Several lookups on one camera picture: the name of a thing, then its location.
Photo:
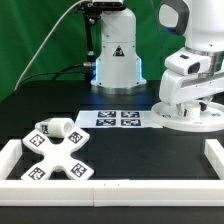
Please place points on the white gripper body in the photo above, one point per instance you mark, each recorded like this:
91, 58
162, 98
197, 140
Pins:
191, 75

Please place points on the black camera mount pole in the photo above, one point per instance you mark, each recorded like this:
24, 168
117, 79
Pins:
90, 15

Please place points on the white sheet with markers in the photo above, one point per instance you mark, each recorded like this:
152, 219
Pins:
115, 119

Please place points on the white round table top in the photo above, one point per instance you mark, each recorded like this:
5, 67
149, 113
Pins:
193, 118

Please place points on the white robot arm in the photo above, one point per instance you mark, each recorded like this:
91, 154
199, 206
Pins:
200, 22

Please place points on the white cross-shaped table base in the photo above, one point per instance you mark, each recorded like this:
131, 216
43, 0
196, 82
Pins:
57, 157

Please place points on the white U-shaped fence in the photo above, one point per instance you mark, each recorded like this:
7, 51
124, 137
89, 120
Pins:
99, 193

